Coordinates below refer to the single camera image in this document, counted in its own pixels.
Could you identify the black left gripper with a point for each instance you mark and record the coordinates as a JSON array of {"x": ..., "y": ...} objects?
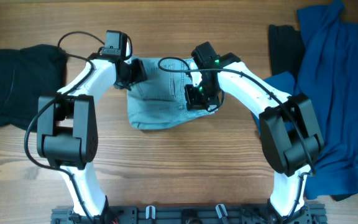
[{"x": 140, "y": 73}]

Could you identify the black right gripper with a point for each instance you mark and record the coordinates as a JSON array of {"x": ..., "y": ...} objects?
[{"x": 192, "y": 101}]

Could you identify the light blue denim shorts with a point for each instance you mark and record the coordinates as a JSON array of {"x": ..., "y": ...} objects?
[{"x": 159, "y": 102}]

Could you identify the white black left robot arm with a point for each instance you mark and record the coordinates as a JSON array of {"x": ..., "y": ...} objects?
[{"x": 67, "y": 131}]

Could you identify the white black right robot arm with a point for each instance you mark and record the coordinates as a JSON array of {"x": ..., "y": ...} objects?
[{"x": 289, "y": 132}]

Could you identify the black folded garment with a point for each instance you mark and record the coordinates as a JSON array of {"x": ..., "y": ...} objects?
[{"x": 25, "y": 75}]

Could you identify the blue t-shirt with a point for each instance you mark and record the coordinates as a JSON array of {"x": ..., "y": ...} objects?
[{"x": 329, "y": 77}]

